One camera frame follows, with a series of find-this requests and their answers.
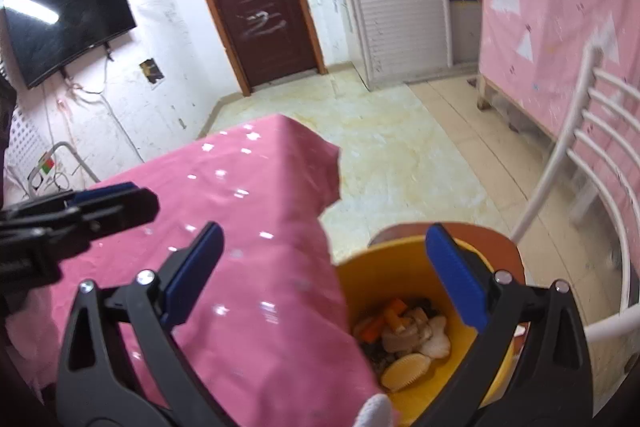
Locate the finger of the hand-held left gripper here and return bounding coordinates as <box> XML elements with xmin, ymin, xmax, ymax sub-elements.
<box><xmin>0</xmin><ymin>182</ymin><xmax>138</xmax><ymax>220</ymax></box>
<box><xmin>0</xmin><ymin>187</ymin><xmax>160</xmax><ymax>288</ymax></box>

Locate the pink star tablecloth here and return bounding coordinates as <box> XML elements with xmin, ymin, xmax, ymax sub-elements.
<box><xmin>5</xmin><ymin>114</ymin><xmax>396</xmax><ymax>427</ymax></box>

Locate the white folding rack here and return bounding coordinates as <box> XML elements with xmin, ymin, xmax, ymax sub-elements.
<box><xmin>27</xmin><ymin>142</ymin><xmax>101</xmax><ymax>198</ymax></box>

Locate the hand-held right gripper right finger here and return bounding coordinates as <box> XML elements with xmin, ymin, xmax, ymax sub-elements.
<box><xmin>425</xmin><ymin>223</ymin><xmax>593</xmax><ymax>427</ymax></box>

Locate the wooden frame leg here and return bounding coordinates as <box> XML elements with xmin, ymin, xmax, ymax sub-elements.
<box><xmin>475</xmin><ymin>74</ymin><xmax>556</xmax><ymax>142</ymax></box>

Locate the person's right hand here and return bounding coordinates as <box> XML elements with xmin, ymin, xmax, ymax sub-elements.
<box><xmin>352</xmin><ymin>393</ymin><xmax>401</xmax><ymax>427</ymax></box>

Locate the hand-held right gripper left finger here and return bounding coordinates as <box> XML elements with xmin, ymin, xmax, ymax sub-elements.
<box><xmin>55</xmin><ymin>222</ymin><xmax>236</xmax><ymax>427</ymax></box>

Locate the white metal chair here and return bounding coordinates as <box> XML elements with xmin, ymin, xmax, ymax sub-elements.
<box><xmin>367</xmin><ymin>47</ymin><xmax>640</xmax><ymax>358</ymax></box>

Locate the yellow plastic bin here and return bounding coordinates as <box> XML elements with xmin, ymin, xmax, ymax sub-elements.
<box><xmin>335</xmin><ymin>239</ymin><xmax>516</xmax><ymax>425</ymax></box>

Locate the eye chart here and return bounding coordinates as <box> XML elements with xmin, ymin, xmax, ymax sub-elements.
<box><xmin>7</xmin><ymin>104</ymin><xmax>48</xmax><ymax>178</ymax></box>

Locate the pink sheet covered bed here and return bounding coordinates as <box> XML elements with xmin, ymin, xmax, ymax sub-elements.
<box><xmin>477</xmin><ymin>0</ymin><xmax>640</xmax><ymax>278</ymax></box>

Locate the black wall television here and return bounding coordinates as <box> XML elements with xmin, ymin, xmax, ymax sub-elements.
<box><xmin>1</xmin><ymin>0</ymin><xmax>138</xmax><ymax>89</ymax></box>

